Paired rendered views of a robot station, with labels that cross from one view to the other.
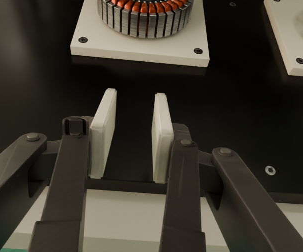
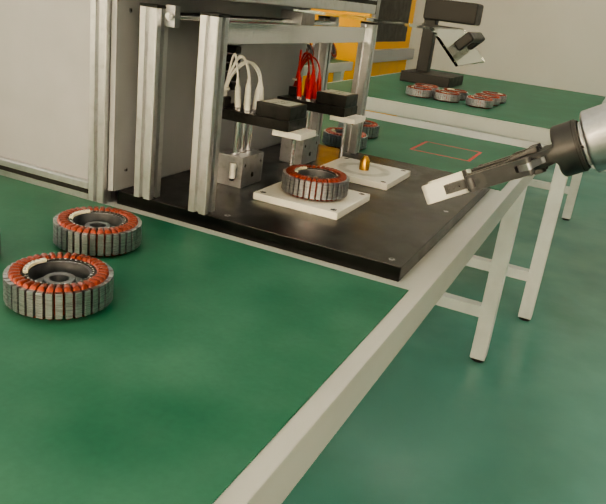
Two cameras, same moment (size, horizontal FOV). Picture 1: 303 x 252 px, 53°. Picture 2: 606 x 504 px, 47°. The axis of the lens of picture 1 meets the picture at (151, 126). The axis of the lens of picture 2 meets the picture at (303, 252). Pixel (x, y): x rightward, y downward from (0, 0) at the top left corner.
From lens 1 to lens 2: 105 cm
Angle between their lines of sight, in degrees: 57
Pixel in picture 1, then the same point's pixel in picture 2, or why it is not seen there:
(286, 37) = (361, 177)
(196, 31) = not seen: hidden behind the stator
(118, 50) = (349, 205)
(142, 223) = (454, 245)
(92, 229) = (453, 253)
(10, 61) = (332, 232)
